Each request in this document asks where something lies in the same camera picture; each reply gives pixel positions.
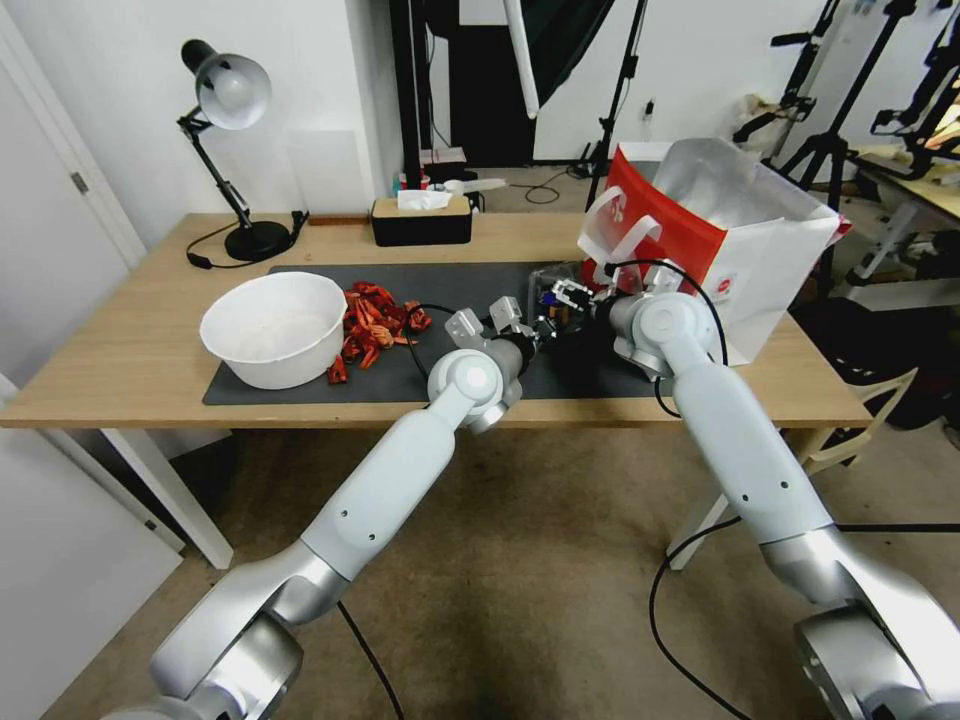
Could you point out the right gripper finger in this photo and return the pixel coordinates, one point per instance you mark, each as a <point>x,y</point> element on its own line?
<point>570,304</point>
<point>571,289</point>

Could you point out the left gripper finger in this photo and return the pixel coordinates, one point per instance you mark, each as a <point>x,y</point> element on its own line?
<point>539,325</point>
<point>553,333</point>

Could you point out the clear-lid black takeout container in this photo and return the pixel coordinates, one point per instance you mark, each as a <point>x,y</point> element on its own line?
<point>577,367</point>

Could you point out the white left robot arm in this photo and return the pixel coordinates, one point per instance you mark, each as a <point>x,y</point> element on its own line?
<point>390,480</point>

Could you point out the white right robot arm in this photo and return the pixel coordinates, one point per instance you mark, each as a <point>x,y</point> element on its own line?
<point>750,450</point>

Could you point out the red and white takeout bag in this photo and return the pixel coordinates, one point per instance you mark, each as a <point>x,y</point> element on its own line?
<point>675,232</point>

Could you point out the black tissue box wooden lid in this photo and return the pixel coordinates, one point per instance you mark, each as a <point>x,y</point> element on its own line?
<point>422,221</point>

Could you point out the dark grey desk mat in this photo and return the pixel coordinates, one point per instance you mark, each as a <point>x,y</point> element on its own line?
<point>465,289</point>

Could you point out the white plastic scoop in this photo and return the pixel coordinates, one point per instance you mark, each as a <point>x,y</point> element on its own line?
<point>469,185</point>

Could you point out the pile of red crayfish shells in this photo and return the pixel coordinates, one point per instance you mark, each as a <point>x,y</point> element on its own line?
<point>371,326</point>

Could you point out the white tissue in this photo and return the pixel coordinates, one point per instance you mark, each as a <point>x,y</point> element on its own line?
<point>421,199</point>

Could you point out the red drink can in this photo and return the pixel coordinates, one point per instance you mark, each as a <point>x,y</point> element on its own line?
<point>402,181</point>

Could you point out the black tripod stand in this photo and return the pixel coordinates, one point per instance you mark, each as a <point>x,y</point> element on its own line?
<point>825,112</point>
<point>621,90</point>

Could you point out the white padded tube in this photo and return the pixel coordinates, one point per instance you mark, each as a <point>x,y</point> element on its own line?
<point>522,56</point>

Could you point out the black softbox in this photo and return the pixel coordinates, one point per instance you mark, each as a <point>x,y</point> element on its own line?
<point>559,45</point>

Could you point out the large white plastic bowl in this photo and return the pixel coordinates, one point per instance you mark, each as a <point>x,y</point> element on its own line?
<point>270,334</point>

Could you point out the black light stand pole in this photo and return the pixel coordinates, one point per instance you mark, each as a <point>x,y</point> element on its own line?
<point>410,82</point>

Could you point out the beige plastic chair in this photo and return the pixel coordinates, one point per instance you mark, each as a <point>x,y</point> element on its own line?
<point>862,420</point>

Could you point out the pale side table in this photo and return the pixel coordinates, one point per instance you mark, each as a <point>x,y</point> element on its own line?
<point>911,187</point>

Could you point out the black desk lamp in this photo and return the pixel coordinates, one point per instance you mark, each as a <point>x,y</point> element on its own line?
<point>229,94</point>

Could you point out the wooden table with white legs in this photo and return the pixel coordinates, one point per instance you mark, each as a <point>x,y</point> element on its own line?
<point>112,352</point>

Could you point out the white door with hinge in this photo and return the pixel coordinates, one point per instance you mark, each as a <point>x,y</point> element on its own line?
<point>45,187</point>

